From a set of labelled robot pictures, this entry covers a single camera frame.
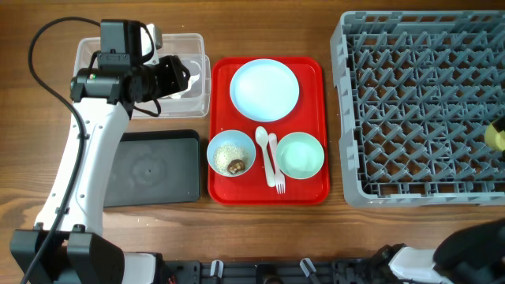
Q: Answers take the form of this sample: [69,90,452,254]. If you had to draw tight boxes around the grey dishwasher rack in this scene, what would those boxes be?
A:
[331,10,504,207]

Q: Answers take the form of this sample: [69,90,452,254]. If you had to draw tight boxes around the black food waste tray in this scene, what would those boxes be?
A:
[104,129,201,207]

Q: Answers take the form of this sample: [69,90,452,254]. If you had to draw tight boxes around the light blue rice bowl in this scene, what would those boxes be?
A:
[207,129,256,178]

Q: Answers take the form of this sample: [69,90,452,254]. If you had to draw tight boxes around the mint green bowl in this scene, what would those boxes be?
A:
[276,132,325,180]

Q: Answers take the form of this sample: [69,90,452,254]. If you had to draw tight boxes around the white rice leftovers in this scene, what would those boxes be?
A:
[213,144,250,176]

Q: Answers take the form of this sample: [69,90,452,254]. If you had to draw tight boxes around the white plastic spoon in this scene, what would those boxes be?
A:
[255,126,275,187]

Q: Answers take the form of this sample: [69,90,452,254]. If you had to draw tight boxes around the white napkin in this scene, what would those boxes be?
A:
[169,74,200,99]

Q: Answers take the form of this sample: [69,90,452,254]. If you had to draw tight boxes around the white plastic fork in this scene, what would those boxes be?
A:
[268,133,286,194]

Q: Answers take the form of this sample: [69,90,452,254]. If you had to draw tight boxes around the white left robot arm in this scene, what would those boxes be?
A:
[10,20,190,283]

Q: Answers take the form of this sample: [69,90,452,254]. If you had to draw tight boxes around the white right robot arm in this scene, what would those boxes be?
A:
[365,219,504,284]

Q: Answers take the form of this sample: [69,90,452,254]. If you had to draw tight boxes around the light blue plate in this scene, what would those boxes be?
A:
[230,58,300,122]

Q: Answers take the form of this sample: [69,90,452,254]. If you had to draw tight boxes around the brown food piece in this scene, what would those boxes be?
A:
[227,159,246,174]

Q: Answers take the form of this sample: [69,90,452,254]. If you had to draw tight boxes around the clear plastic waste bin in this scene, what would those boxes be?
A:
[73,33,211,119]

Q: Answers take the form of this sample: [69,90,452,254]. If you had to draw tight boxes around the yellow plastic cup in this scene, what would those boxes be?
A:
[484,116,505,152]

